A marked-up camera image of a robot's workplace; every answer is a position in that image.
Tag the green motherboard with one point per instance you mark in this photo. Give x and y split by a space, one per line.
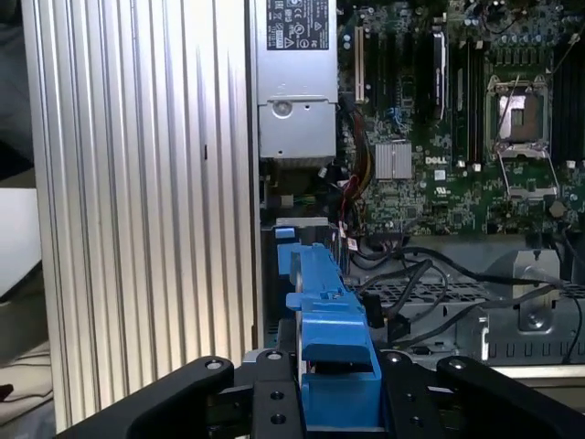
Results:
457 206

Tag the metal socket cover frame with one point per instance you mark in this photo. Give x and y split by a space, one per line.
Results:
521 193

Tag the beige expansion slot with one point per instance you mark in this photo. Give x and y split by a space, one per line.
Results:
359 64

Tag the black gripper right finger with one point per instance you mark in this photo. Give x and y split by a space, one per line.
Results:
407 402

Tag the round coin battery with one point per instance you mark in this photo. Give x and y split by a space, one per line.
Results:
557 209

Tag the grey perforated drive cage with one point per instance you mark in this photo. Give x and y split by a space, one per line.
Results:
539 320

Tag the black expansion slot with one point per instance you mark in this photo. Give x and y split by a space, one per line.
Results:
373 68
391 68

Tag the CPU socket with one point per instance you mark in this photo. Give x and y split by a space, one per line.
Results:
532 123

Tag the white flat panel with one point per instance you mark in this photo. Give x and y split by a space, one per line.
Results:
18 242

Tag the silver finned chipset heatsink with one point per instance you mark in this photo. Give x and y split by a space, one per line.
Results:
393 160

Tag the black RAM slot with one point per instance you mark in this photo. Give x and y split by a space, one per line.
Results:
476 105
461 105

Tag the thin metal locking lever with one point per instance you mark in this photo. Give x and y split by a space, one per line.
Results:
508 106

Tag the grey disk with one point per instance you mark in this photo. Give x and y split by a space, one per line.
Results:
338 329

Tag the black open PC case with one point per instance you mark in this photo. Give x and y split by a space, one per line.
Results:
466 256

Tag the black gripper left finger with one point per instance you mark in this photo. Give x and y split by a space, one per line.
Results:
269 402

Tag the silver power supply unit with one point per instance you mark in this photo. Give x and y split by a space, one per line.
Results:
297 132

